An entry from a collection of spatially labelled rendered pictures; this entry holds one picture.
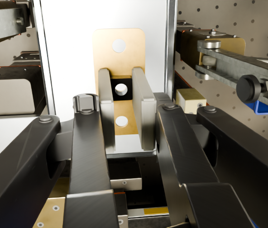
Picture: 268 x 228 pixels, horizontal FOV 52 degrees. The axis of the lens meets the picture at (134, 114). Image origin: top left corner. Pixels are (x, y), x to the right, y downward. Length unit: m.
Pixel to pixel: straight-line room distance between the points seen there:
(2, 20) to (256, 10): 0.65
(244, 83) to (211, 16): 0.53
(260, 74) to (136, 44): 0.16
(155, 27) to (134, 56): 0.26
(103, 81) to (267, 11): 0.74
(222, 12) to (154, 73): 0.39
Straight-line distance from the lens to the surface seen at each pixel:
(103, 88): 0.15
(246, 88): 0.29
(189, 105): 0.44
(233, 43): 0.45
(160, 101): 0.16
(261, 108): 0.88
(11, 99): 0.53
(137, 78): 0.17
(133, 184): 0.58
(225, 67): 0.39
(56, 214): 0.54
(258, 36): 0.87
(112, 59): 0.20
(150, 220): 0.60
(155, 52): 0.47
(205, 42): 0.41
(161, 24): 0.47
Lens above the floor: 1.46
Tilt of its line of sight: 67 degrees down
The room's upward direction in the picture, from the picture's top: 166 degrees clockwise
